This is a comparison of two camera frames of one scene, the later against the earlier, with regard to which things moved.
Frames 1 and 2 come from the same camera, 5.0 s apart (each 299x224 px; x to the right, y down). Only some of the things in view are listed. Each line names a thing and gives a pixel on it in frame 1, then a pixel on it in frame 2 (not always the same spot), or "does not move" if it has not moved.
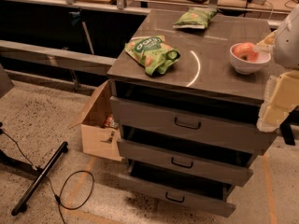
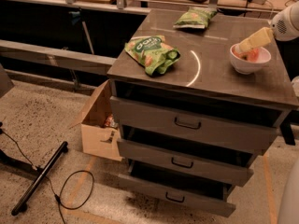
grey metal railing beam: x=59 y=57 does not move
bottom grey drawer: x=176 y=195 does not move
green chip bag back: x=196 y=18 does not move
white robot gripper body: x=288 y=44 → x=284 y=27
